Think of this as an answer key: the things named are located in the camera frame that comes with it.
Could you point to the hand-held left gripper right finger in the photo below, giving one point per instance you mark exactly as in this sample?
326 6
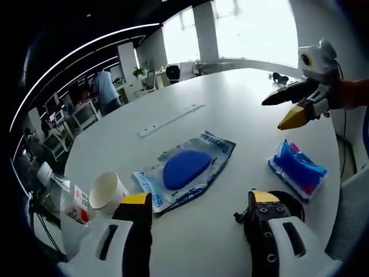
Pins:
276 231

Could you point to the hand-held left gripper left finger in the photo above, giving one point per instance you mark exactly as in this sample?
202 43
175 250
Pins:
86 254

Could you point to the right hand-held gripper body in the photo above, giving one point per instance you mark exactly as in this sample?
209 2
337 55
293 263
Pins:
321 62

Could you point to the clear plastic water bottle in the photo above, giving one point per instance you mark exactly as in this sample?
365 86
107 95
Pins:
75 213

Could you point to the blue tissue pack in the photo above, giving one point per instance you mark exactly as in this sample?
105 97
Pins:
297 170

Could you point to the white paper cup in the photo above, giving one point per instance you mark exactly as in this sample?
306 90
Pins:
105 190

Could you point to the blue pad plastic package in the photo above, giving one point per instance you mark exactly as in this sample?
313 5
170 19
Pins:
184 170

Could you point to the black headphones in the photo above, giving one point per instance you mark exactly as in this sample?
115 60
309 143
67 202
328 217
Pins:
279 78

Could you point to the grey mesh office chair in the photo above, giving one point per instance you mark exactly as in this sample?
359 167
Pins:
351 207

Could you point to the white table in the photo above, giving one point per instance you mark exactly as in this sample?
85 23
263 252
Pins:
196 245

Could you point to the black backpack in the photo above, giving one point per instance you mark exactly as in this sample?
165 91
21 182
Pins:
173 74

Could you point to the green potted plant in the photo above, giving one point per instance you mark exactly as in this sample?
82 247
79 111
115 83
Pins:
139 72

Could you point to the curved ceiling light strip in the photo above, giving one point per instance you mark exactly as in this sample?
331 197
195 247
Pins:
72 49

